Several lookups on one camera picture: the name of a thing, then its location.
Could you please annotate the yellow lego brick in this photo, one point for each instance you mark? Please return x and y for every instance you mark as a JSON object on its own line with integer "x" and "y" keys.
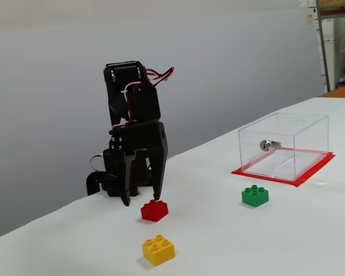
{"x": 158, "y": 250}

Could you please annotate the metal shelf frame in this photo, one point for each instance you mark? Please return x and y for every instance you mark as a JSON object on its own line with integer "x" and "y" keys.
{"x": 322, "y": 43}

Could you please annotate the red cola bottle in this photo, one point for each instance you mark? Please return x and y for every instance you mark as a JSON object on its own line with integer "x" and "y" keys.
{"x": 341, "y": 82}

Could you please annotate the beige paper label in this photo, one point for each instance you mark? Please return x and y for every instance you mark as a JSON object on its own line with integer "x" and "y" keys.
{"x": 310, "y": 19}

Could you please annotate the green lego brick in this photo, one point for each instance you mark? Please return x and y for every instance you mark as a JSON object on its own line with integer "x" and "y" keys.
{"x": 255, "y": 197}

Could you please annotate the transparent acrylic box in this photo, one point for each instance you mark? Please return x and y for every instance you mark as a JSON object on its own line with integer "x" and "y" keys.
{"x": 304, "y": 135}

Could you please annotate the black table clamp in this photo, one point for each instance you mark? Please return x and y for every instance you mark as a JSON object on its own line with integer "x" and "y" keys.
{"x": 92, "y": 181}

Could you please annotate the silver cam lock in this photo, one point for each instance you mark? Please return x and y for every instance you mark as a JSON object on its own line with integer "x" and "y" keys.
{"x": 267, "y": 145}

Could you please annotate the red lego brick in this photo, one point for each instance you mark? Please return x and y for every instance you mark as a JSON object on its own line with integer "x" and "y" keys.
{"x": 154, "y": 212}

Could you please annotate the orange table top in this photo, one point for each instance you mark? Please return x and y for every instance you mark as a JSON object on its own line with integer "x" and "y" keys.
{"x": 343, "y": 92}

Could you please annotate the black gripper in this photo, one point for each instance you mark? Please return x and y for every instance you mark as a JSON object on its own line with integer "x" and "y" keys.
{"x": 142, "y": 137}

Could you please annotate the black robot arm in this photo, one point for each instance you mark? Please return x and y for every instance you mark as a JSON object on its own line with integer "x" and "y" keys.
{"x": 143, "y": 100}

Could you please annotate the red tape mat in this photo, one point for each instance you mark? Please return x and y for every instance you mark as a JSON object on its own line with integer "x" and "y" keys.
{"x": 313, "y": 172}

